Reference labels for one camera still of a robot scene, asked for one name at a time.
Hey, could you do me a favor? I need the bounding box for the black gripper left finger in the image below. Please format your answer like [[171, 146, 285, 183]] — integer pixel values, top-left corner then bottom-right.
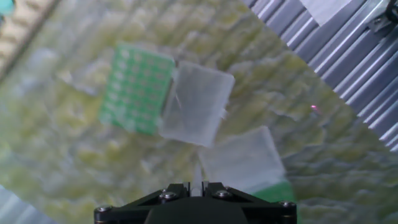
[[95, 183, 190, 224]]

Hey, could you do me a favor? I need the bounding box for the large translucent pipette tip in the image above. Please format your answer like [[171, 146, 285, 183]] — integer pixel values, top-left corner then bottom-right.
[[192, 161, 205, 197]]

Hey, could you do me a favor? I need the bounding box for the clear tip box green rack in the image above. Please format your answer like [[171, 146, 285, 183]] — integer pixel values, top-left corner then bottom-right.
[[99, 43, 236, 149], [198, 126, 296, 205]]

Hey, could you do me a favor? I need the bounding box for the green marble patterned mat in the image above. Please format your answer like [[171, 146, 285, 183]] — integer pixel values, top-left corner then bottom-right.
[[0, 0, 398, 224]]

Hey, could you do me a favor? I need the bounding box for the white paper sheet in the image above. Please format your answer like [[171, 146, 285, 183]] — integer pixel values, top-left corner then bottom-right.
[[299, 0, 354, 27]]

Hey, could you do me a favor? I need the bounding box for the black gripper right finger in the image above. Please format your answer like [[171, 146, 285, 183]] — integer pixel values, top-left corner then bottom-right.
[[204, 182, 298, 224]]

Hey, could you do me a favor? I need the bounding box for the wooden shape puzzle board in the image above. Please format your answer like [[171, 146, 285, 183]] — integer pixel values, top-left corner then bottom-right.
[[0, 0, 62, 83]]

